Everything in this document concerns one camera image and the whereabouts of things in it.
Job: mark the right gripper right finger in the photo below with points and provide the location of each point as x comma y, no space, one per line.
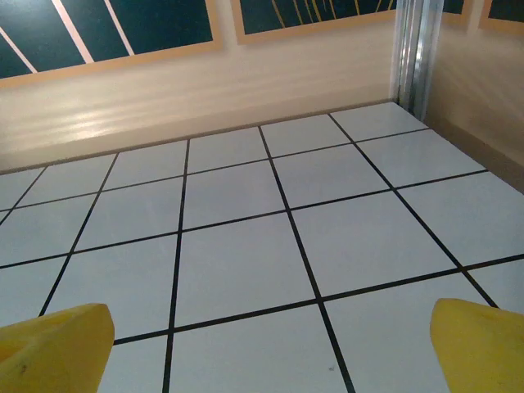
483,352

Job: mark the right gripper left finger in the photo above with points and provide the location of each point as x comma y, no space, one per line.
53,352

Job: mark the aluminium frame post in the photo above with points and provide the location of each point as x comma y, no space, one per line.
417,57

